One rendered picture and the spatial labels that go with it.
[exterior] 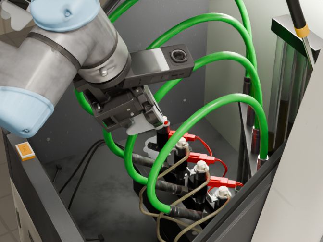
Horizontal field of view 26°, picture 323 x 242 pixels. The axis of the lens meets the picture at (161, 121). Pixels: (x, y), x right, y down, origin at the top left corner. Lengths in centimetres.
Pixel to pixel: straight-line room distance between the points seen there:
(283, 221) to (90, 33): 46
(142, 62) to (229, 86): 78
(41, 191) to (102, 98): 56
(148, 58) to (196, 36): 79
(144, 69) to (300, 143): 27
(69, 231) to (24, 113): 63
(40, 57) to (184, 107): 107
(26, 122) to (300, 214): 47
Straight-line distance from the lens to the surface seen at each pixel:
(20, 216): 184
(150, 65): 98
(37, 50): 84
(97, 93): 98
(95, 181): 171
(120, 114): 102
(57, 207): 148
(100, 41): 87
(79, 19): 83
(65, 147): 177
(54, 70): 83
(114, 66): 92
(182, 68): 99
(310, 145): 106
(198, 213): 126
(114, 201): 165
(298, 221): 110
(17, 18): 135
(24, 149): 162
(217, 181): 133
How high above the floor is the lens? 195
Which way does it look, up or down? 36 degrees down
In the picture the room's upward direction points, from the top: straight up
